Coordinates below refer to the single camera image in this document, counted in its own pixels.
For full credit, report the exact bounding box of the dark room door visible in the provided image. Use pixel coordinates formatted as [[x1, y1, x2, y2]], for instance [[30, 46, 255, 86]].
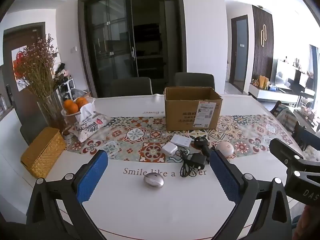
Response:
[[230, 15, 249, 93]]

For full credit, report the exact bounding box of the white flat rectangular device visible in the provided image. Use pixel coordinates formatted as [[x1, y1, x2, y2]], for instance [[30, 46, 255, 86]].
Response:
[[171, 134, 192, 148]]

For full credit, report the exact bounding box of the glass vase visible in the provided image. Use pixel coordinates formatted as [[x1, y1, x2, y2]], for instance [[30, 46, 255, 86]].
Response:
[[37, 92, 66, 130]]

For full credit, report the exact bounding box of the dried flower bouquet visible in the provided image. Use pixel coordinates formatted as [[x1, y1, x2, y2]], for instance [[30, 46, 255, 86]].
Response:
[[14, 33, 60, 98]]

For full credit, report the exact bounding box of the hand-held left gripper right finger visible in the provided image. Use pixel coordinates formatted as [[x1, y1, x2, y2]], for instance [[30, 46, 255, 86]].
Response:
[[209, 149, 292, 240]]

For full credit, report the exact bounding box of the gold wall ornament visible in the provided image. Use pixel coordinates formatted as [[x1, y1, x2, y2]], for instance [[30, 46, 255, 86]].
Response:
[[260, 24, 268, 47]]

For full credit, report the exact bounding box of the brown cardboard box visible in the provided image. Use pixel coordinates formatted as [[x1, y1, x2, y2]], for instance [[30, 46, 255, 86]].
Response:
[[164, 86, 223, 132]]

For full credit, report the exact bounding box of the dark wood slat panel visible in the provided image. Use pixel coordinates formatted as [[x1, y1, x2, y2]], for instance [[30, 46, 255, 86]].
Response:
[[251, 5, 274, 86]]

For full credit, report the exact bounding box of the red door poster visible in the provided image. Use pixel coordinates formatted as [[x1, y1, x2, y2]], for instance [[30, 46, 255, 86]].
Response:
[[11, 45, 28, 92]]

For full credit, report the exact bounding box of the yellow woven box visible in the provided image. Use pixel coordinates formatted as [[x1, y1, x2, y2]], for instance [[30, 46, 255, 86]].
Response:
[[20, 127, 67, 179]]

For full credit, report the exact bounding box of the silver computer mouse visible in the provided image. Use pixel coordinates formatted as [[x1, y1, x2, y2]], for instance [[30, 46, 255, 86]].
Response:
[[143, 172, 165, 192]]

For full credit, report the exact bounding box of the dark dining chair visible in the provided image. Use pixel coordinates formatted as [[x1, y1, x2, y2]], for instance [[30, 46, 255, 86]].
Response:
[[174, 72, 215, 90], [110, 77, 153, 98]]

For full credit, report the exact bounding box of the white fruit basket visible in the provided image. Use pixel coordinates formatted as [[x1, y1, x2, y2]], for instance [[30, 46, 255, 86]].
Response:
[[61, 97, 96, 117]]

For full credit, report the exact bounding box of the black charger with cable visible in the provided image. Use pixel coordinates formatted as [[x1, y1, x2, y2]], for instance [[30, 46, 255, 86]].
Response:
[[175, 149, 209, 178]]

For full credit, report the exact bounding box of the wooden chair with plaid cushion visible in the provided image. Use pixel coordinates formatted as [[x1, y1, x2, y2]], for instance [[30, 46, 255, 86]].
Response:
[[270, 101, 301, 133]]

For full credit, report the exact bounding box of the white shoe shelf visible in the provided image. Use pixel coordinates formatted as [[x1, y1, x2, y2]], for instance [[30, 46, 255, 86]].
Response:
[[54, 77, 75, 100]]

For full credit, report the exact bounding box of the dark glass sliding door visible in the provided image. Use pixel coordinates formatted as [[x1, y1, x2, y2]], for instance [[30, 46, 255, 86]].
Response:
[[77, 0, 191, 98]]

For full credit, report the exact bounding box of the orange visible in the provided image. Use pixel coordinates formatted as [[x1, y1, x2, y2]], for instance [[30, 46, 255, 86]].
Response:
[[76, 97, 89, 109], [64, 99, 78, 114]]

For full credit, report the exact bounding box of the white television cabinet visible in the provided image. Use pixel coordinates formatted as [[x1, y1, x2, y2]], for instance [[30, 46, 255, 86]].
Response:
[[249, 82, 316, 103]]

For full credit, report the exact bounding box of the television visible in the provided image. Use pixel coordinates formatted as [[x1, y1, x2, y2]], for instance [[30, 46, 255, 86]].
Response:
[[274, 59, 316, 93]]

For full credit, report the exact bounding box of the person's right hand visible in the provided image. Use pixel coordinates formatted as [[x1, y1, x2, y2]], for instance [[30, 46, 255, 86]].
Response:
[[301, 204, 320, 240]]

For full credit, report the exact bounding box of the brown entry door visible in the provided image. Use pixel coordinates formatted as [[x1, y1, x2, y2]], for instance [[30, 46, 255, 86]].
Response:
[[2, 22, 47, 130]]

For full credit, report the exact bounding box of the leaf print tissue pouch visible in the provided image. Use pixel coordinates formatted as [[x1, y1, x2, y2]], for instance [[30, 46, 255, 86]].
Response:
[[68, 105, 108, 142]]

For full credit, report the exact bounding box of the white round device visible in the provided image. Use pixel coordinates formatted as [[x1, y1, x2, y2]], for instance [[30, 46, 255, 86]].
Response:
[[216, 141, 235, 158]]

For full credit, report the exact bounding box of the black round plug adapter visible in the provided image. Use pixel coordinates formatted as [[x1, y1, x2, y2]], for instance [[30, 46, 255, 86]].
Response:
[[194, 135, 212, 157]]

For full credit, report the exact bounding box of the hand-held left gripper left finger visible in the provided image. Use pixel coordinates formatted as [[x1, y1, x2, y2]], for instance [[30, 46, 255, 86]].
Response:
[[26, 149, 109, 240]]

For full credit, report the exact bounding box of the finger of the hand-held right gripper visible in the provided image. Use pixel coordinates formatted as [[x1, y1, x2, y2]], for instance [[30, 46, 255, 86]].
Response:
[[269, 138, 320, 178]]

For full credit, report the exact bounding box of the white square power adapter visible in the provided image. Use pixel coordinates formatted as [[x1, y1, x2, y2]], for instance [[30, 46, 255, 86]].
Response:
[[162, 142, 178, 155]]

